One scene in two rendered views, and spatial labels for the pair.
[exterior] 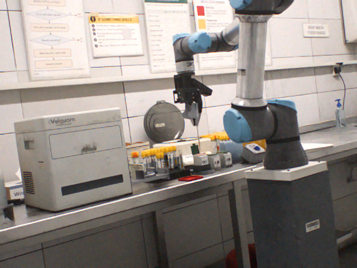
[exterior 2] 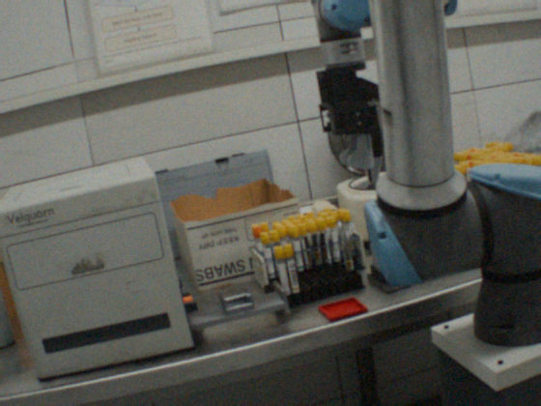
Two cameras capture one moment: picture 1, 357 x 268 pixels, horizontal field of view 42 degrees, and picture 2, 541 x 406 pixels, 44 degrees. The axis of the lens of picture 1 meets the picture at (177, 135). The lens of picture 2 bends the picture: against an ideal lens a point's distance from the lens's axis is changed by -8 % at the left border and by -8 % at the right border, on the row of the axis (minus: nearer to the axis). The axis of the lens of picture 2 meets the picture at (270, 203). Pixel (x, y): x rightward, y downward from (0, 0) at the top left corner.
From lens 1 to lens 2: 0.81 m
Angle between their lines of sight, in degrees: 26
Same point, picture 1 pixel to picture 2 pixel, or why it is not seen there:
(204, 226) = not seen: hidden behind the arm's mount
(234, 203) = not seen: hidden behind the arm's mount
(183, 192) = (310, 347)
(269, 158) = (478, 313)
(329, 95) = not seen: outside the picture
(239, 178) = (461, 304)
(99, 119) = (106, 204)
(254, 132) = (425, 269)
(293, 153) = (528, 310)
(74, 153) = (59, 277)
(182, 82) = (334, 88)
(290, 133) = (528, 261)
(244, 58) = (384, 84)
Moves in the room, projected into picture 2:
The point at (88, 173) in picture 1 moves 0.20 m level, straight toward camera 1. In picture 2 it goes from (92, 314) to (36, 366)
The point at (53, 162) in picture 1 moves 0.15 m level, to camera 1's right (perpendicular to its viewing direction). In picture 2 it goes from (21, 296) to (90, 298)
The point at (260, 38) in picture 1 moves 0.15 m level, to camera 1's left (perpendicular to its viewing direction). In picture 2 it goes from (416, 33) to (290, 51)
